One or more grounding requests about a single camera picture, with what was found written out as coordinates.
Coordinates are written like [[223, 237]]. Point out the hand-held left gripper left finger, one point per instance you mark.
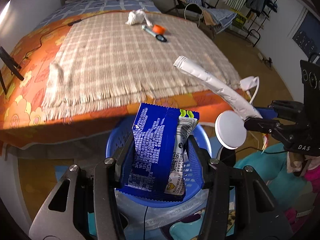
[[123, 166]]

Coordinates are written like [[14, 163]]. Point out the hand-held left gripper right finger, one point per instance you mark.
[[200, 166]]

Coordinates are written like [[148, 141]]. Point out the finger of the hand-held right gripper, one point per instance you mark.
[[287, 108], [262, 125]]

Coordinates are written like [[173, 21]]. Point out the blue plastic basket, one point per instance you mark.
[[113, 142]]

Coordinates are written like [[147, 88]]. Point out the blue snack packet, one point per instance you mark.
[[150, 140]]

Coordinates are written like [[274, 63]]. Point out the white stick packet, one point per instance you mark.
[[220, 85]]

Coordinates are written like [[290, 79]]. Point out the round white lamp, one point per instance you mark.
[[231, 130]]

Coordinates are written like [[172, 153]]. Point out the white charger plug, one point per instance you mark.
[[248, 82]]

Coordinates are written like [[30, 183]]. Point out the teal blanket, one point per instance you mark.
[[272, 172]]

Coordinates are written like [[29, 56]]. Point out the power strip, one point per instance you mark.
[[266, 60]]

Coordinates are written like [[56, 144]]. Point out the black clothes rack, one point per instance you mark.
[[252, 33]]

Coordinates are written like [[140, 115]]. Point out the beige plaid cloth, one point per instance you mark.
[[125, 65]]

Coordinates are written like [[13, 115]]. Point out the yellow crate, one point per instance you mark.
[[240, 18]]

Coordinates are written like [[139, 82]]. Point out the dark teal garment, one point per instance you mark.
[[272, 3]]

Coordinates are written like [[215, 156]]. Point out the black chair with clothes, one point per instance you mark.
[[220, 15]]

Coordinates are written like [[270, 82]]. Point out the teal printed wrapper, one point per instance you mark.
[[150, 31]]

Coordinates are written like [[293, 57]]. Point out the orange bottle cap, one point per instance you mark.
[[159, 29]]

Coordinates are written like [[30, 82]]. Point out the large crumpled white tissue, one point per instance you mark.
[[135, 17]]

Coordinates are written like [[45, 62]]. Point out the black tripod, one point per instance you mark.
[[8, 61]]

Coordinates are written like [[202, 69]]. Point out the bed with blue plaid sheet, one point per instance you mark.
[[100, 3]]

